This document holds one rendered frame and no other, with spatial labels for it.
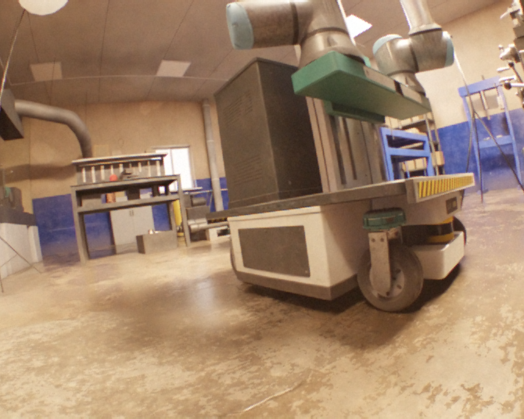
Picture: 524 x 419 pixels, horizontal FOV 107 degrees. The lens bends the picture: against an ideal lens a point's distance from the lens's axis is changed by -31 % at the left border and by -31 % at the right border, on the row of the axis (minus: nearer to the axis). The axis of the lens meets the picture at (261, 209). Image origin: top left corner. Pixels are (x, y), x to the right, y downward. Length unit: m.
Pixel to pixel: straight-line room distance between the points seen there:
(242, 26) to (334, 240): 0.61
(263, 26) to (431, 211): 0.65
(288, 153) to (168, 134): 6.33
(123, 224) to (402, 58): 5.81
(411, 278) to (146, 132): 6.80
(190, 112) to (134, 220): 3.19
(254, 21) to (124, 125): 6.43
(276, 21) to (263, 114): 0.33
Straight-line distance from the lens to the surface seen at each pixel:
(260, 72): 1.02
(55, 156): 6.94
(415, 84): 1.15
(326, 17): 0.82
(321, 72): 0.71
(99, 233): 6.61
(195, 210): 5.30
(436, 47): 1.22
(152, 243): 3.20
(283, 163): 0.93
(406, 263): 0.67
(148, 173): 3.78
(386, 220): 0.64
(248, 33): 0.80
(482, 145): 5.17
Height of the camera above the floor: 0.31
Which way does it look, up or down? level
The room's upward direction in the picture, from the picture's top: 9 degrees counter-clockwise
